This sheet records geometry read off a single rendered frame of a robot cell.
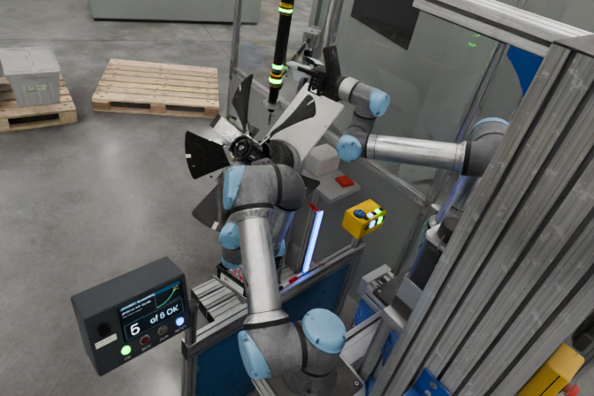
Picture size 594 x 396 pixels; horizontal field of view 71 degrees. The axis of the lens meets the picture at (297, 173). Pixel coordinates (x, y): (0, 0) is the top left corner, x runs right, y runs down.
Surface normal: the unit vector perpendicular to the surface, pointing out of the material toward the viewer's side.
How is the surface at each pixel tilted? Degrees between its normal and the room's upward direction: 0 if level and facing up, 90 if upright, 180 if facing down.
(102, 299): 15
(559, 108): 90
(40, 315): 0
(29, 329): 0
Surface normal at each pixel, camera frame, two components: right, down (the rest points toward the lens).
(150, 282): -0.01, -0.91
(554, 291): -0.78, 0.25
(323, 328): 0.29, -0.80
